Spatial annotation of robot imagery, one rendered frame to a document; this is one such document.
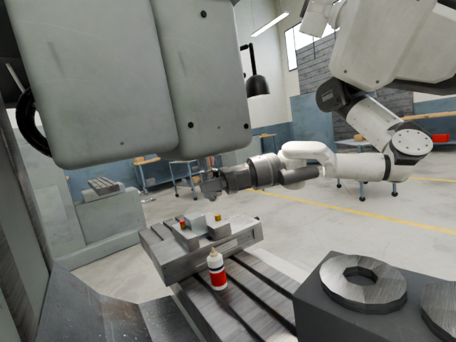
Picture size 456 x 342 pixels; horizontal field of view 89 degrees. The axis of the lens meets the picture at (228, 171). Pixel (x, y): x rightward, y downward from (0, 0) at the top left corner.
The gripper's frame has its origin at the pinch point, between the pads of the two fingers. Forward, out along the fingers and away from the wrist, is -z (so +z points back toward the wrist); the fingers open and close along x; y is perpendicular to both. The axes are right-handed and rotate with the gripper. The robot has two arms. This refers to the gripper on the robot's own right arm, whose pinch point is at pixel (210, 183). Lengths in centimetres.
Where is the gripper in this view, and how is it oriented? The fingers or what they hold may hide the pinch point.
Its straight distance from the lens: 58.6
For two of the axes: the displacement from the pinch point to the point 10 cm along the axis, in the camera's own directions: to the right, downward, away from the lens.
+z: 9.6, -2.1, 1.8
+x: 2.1, 1.4, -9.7
